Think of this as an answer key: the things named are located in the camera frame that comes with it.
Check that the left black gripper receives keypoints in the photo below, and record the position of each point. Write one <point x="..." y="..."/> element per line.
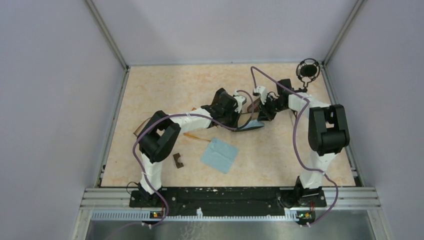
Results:
<point x="236" y="114"/>

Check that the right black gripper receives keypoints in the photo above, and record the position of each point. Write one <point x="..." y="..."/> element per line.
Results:
<point x="264" y="114"/>

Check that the blue cleaning cloth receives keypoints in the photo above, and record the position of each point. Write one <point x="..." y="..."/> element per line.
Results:
<point x="252" y="125"/>
<point x="219" y="155"/>

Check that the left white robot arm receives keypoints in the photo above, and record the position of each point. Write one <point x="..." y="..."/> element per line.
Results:
<point x="156" y="140"/>

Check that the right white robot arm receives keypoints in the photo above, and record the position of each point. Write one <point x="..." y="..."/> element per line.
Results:
<point x="327" y="135"/>

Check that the plaid glasses case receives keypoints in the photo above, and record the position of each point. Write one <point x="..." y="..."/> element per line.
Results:
<point x="253" y="108"/>

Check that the black microphone on tripod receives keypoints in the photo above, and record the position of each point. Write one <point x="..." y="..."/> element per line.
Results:
<point x="307" y="71"/>

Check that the small brown case insert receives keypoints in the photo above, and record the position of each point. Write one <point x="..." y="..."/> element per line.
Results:
<point x="177" y="160"/>

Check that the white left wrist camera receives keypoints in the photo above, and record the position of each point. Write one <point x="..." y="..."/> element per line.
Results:
<point x="240" y="101"/>

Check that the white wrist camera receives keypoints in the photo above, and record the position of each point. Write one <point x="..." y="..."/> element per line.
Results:
<point x="240" y="101"/>
<point x="261" y="92"/>

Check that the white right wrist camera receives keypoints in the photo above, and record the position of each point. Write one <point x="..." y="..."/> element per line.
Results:
<point x="261" y="92"/>

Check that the brown frame sunglasses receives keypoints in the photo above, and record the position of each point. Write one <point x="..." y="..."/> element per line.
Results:
<point x="139" y="129"/>

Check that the grey slotted cable duct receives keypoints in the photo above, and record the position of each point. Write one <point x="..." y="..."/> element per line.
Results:
<point x="147" y="215"/>

